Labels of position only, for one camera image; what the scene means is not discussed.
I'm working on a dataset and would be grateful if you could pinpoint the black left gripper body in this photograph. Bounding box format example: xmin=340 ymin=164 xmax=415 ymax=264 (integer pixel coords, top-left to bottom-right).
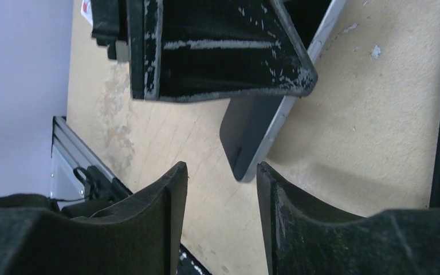
xmin=91 ymin=0 xmax=130 ymax=62

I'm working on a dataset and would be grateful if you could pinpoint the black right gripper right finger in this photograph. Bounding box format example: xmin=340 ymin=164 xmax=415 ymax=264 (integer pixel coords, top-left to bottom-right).
xmin=257 ymin=162 xmax=440 ymax=274

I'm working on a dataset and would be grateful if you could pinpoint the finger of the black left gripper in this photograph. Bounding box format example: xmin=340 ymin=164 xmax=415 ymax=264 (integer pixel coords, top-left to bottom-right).
xmin=127 ymin=1 xmax=318 ymax=103

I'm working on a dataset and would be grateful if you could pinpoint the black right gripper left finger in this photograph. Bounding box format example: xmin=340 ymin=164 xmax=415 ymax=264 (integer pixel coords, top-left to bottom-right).
xmin=0 ymin=162 xmax=188 ymax=274

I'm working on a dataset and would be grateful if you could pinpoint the silver phone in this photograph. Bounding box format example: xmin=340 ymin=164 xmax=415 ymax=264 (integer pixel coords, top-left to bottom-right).
xmin=219 ymin=0 xmax=346 ymax=182

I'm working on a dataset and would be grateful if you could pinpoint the small white card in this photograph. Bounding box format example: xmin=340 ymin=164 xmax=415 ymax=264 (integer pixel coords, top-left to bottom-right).
xmin=80 ymin=0 xmax=93 ymax=25

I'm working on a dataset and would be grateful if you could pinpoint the aluminium frame rail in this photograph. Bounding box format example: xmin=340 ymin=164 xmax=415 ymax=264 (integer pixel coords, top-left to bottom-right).
xmin=49 ymin=116 xmax=132 ymax=208

